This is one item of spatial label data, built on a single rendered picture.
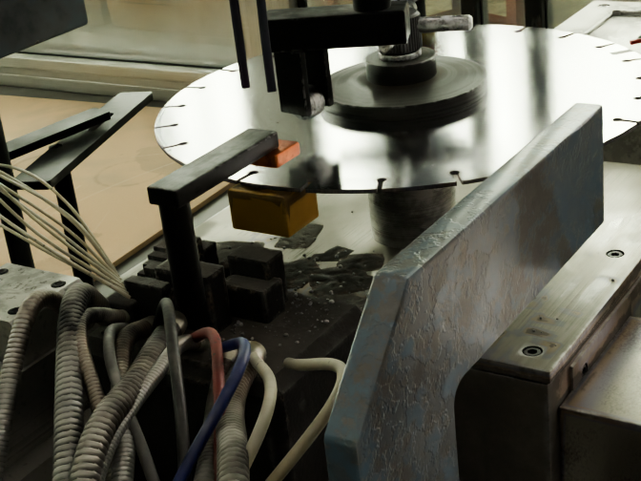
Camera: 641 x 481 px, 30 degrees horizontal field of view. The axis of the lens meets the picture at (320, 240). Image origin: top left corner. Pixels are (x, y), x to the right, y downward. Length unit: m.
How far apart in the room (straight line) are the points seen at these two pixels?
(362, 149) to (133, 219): 0.50
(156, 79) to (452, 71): 0.79
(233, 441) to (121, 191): 0.76
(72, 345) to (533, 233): 0.23
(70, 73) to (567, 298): 1.03
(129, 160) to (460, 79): 0.63
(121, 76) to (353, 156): 0.91
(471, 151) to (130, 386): 0.24
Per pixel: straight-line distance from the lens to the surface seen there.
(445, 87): 0.77
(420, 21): 0.78
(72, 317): 0.61
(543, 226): 0.55
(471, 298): 0.49
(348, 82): 0.79
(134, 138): 1.40
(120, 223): 1.17
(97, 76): 1.61
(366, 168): 0.67
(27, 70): 1.70
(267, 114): 0.79
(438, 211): 0.80
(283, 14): 0.71
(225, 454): 0.51
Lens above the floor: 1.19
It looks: 24 degrees down
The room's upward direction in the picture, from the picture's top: 7 degrees counter-clockwise
